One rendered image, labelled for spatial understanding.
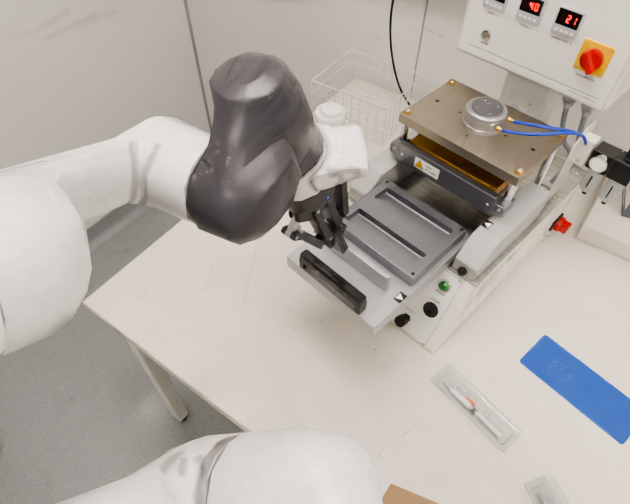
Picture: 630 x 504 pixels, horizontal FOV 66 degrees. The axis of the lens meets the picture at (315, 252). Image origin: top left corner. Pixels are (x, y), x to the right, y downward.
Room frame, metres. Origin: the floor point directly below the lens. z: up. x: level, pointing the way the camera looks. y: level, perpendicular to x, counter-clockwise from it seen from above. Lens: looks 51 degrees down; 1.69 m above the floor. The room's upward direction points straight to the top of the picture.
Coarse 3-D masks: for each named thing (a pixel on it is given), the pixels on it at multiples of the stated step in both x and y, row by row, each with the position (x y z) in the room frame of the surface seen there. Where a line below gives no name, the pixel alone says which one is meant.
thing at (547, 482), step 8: (536, 480) 0.23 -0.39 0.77; (544, 480) 0.23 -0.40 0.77; (552, 480) 0.23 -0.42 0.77; (536, 488) 0.21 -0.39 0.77; (544, 488) 0.21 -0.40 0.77; (552, 488) 0.21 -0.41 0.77; (560, 488) 0.21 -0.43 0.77; (536, 496) 0.20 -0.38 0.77; (544, 496) 0.20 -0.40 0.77; (552, 496) 0.20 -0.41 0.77; (560, 496) 0.20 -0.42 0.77
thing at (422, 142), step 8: (416, 136) 0.82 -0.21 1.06; (424, 136) 0.82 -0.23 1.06; (416, 144) 0.80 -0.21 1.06; (424, 144) 0.79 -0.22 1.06; (432, 144) 0.79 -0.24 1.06; (432, 152) 0.77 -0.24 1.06; (440, 152) 0.77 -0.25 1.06; (448, 152) 0.77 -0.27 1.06; (440, 160) 0.75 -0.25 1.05; (448, 160) 0.74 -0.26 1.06; (456, 160) 0.74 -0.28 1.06; (464, 160) 0.74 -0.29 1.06; (456, 168) 0.73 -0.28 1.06; (464, 168) 0.72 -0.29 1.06; (472, 168) 0.72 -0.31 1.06; (480, 168) 0.72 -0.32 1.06; (472, 176) 0.70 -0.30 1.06; (480, 176) 0.70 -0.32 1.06; (488, 176) 0.70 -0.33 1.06; (496, 176) 0.70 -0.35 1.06; (488, 184) 0.68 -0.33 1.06; (496, 184) 0.68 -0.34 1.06; (504, 184) 0.69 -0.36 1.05; (496, 192) 0.67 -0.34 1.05
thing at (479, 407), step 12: (444, 372) 0.43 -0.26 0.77; (456, 372) 0.43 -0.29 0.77; (444, 384) 0.41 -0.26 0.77; (456, 384) 0.41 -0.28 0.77; (468, 384) 0.41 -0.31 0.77; (456, 396) 0.38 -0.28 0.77; (468, 396) 0.38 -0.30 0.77; (480, 396) 0.38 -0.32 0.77; (468, 408) 0.36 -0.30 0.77; (480, 408) 0.36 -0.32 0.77; (492, 408) 0.36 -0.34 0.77; (480, 420) 0.33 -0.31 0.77; (492, 420) 0.33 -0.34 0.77; (504, 420) 0.33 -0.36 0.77; (492, 432) 0.31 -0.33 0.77; (504, 432) 0.31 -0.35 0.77; (516, 432) 0.31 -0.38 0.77; (504, 444) 0.29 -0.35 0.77
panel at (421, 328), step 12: (444, 276) 0.57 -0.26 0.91; (456, 276) 0.56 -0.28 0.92; (432, 288) 0.57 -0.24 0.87; (456, 288) 0.55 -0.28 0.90; (420, 300) 0.56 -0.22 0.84; (432, 300) 0.55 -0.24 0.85; (444, 300) 0.54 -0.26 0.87; (408, 312) 0.56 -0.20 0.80; (420, 312) 0.55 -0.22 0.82; (444, 312) 0.53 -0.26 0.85; (408, 324) 0.54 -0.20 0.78; (420, 324) 0.53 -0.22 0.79; (432, 324) 0.52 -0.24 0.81; (420, 336) 0.51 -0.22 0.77
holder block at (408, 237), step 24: (384, 192) 0.73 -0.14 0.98; (360, 216) 0.67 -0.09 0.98; (384, 216) 0.65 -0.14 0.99; (408, 216) 0.67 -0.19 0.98; (432, 216) 0.65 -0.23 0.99; (360, 240) 0.59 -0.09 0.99; (384, 240) 0.60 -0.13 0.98; (408, 240) 0.59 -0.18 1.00; (432, 240) 0.59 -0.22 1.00; (456, 240) 0.60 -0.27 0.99; (384, 264) 0.55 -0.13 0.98; (408, 264) 0.54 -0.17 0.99; (432, 264) 0.55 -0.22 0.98
